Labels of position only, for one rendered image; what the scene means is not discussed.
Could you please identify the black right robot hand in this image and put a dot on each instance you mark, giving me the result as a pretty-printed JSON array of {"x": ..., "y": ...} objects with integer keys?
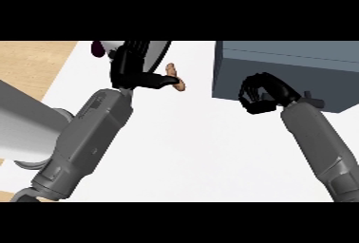
[{"x": 270, "y": 90}]

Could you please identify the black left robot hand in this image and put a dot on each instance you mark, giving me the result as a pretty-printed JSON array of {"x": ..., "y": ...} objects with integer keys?
[{"x": 128, "y": 74}]

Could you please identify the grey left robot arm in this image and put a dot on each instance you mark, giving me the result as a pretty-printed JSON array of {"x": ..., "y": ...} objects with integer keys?
[{"x": 88, "y": 136}]

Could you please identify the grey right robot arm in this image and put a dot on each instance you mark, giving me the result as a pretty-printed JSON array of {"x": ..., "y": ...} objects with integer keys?
[{"x": 317, "y": 142}]

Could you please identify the blue-grey drawer cabinet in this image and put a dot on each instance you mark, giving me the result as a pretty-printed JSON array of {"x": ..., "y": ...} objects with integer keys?
[{"x": 289, "y": 60}]

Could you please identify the tan curved object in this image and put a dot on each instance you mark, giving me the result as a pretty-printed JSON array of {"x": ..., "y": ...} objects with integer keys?
[{"x": 171, "y": 70}]

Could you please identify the dark purple object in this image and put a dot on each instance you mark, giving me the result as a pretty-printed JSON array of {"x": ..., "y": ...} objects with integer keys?
[{"x": 96, "y": 48}]

